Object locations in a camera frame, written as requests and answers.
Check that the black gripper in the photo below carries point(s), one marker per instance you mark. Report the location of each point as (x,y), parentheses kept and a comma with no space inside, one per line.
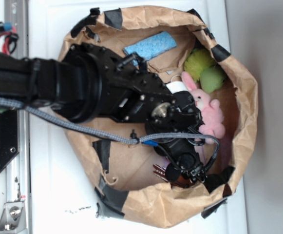
(180,150)

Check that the silver keys bunch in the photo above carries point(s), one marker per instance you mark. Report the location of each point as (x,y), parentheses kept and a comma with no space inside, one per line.
(180,182)

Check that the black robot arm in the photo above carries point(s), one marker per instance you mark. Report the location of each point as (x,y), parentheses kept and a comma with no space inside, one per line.
(93,81)

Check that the pink plush bunny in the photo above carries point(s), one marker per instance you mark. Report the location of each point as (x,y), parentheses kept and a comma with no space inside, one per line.
(212,115)

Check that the brown paper bag bin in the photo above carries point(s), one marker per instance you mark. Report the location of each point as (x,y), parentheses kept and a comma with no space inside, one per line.
(122,175)

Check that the green plush toy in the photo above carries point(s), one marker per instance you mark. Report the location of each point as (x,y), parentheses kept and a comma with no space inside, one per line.
(212,79)

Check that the yellow-green fuzzy ball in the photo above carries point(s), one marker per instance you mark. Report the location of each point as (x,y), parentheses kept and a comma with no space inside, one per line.
(197,62)

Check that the blue sponge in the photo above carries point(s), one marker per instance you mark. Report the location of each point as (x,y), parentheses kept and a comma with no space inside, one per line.
(152,46)

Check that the aluminium rail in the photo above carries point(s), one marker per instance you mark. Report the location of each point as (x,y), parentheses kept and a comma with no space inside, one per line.
(18,170)

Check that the metal corner bracket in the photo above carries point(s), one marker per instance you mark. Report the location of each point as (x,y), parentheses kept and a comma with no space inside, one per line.
(13,218)

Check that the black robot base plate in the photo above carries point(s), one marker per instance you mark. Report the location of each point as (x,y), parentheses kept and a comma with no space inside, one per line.
(8,137)

